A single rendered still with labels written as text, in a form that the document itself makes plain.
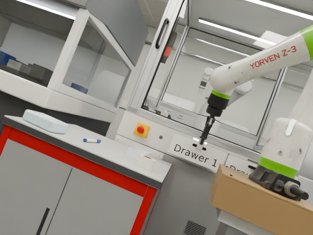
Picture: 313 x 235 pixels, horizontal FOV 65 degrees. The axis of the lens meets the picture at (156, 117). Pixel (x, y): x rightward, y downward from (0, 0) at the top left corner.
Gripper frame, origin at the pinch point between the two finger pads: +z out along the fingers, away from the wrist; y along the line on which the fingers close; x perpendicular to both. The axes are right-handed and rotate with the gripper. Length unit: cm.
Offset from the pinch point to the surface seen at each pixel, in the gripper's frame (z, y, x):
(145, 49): -10, -380, -148
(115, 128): 151, -322, -146
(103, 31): -35, -31, -80
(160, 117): -0.5, -15.4, -25.6
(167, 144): 11.9, -11.2, -16.5
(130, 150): 4.9, 26.7, -28.2
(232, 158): 5.5, -11.6, 19.2
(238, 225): 1, 52, 16
